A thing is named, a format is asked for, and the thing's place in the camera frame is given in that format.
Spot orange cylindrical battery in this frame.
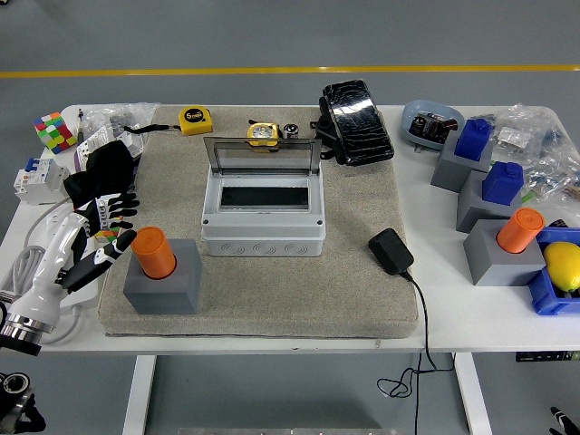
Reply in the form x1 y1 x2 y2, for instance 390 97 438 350
497 208 546 255
130 226 177 278

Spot black table control panel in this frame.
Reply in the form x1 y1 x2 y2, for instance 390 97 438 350
515 351 580 363

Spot black power adapter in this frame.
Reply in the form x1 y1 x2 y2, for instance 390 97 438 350
367 227 415 276

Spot clear bag dark parts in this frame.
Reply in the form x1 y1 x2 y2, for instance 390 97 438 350
83 102 160 137

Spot white purple packet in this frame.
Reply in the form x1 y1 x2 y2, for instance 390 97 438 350
73 125 114 173

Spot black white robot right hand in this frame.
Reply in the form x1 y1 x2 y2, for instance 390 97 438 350
548 406 580 435

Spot white table leg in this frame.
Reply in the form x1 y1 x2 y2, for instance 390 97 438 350
121 354 158 435
455 353 493 435

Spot light blue bowl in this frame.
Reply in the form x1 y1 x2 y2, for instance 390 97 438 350
401 99 467 152

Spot round yellow tape measure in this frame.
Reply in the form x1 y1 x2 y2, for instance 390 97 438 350
246 120 281 155

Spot blue plastic bin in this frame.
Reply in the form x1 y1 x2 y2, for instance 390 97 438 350
527 226 580 316

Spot square yellow tape measure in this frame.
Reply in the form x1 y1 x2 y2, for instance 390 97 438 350
122 106 214 136

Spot grey holder block round hole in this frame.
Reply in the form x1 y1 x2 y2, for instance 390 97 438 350
122 238 203 316
462 218 547 286

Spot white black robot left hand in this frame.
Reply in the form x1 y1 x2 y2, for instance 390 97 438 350
6 192 140 328

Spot blue block battery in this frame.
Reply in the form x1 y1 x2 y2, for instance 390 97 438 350
481 161 525 207
454 118 494 162

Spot black glossy pouch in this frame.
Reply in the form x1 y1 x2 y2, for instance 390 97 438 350
310 80 395 167

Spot white circuit breaker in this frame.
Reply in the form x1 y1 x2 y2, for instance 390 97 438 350
13 157 72 208

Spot grey plastic junction box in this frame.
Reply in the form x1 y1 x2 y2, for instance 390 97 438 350
200 165 327 258

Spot beige fabric mat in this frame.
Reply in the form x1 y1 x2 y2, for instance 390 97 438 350
98 105 419 340

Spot black adapter cord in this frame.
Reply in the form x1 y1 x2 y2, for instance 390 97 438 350
376 269 456 435

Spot small colourful puzzle cube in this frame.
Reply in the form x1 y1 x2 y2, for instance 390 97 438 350
93 216 124 242

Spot small clear bag white parts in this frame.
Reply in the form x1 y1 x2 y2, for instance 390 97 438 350
493 125 535 150

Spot black cloth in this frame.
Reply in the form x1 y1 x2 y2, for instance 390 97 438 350
63 140 140 214

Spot dark brown components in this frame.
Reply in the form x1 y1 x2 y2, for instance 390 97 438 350
409 112 459 141

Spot large clear parts bag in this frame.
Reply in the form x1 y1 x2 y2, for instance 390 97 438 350
487 103 580 205

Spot large colourful puzzle cube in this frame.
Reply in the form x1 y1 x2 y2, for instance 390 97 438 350
33 111 78 155

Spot dark transparent hinged box lid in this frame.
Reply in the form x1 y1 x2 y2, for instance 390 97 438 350
202 135 323 176

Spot yellow lemon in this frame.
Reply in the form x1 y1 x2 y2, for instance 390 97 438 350
542 241 580 293

